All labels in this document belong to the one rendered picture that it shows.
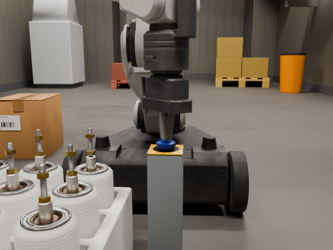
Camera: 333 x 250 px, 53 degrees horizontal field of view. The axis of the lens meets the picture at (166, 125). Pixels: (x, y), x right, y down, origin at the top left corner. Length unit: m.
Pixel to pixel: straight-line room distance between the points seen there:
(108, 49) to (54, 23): 2.15
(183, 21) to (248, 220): 0.70
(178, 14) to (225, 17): 8.01
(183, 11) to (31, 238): 0.43
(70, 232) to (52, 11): 5.55
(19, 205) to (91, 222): 0.14
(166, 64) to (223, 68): 5.36
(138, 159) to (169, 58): 0.49
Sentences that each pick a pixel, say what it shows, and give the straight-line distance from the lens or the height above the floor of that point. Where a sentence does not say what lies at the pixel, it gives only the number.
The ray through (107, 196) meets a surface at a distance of 0.76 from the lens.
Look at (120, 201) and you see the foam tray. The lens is 0.77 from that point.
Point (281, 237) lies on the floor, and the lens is 1.04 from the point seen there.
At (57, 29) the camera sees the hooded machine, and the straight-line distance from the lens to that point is 5.85.
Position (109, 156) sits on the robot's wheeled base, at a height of 0.20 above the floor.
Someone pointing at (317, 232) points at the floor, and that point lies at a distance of 1.10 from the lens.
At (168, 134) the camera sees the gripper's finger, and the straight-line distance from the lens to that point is 0.66.
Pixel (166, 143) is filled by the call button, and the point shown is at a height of 0.33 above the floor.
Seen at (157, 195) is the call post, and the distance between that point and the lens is 0.68.
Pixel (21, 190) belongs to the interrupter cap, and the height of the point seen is 0.25.
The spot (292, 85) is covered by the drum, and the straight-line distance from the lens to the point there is 5.17.
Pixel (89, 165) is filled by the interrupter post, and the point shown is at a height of 0.26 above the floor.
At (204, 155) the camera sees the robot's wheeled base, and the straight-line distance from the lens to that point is 1.04.
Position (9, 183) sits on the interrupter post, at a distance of 0.70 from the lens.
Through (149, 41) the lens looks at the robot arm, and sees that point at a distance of 0.62.
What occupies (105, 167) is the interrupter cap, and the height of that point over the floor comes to 0.25.
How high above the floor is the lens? 0.50
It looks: 11 degrees down
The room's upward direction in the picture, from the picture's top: straight up
